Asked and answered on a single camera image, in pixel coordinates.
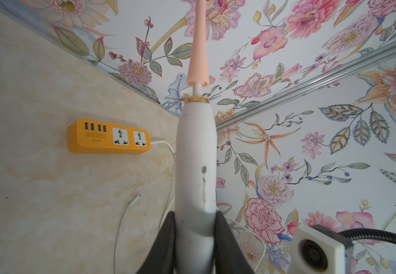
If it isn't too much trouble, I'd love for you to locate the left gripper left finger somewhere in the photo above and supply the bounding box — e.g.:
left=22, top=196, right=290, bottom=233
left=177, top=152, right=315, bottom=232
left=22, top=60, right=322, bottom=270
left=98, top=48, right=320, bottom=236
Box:
left=137, top=211, right=176, bottom=274

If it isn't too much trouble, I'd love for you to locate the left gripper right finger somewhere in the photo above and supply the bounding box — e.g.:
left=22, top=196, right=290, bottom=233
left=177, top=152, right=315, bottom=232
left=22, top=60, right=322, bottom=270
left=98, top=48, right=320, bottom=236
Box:
left=214, top=211, right=254, bottom=274

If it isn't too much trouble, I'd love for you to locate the white pink electric toothbrush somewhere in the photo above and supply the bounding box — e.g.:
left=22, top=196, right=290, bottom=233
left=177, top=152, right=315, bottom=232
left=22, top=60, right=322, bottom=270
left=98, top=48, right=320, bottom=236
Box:
left=175, top=1, right=217, bottom=274

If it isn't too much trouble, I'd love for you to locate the orange power strip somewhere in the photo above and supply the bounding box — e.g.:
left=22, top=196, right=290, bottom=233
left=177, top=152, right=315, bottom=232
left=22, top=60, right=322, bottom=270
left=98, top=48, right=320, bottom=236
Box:
left=67, top=119, right=151, bottom=154

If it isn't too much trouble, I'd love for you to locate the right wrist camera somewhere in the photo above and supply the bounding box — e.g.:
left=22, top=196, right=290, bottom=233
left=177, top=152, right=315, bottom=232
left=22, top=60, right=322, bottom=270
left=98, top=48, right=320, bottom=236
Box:
left=287, top=225, right=354, bottom=274

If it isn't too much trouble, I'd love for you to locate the white power strip cord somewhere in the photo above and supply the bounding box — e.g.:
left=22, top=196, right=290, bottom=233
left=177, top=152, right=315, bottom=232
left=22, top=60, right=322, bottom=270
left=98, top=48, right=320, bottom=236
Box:
left=149, top=139, right=177, bottom=162

